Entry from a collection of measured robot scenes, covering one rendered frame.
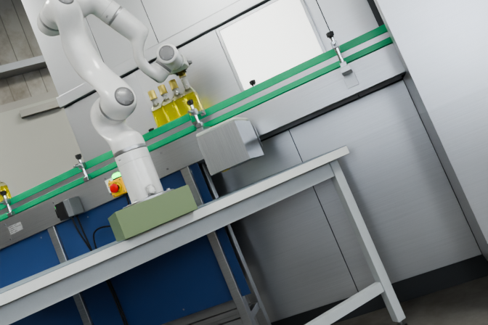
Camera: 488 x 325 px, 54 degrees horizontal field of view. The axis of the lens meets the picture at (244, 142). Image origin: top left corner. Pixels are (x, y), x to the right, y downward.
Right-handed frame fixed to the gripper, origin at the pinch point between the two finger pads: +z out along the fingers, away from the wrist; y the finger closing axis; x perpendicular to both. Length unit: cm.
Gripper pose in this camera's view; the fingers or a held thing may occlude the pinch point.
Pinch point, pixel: (179, 70)
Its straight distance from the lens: 223.1
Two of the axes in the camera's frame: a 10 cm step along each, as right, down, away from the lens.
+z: 0.3, 0.7, 10.0
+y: -9.2, 3.9, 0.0
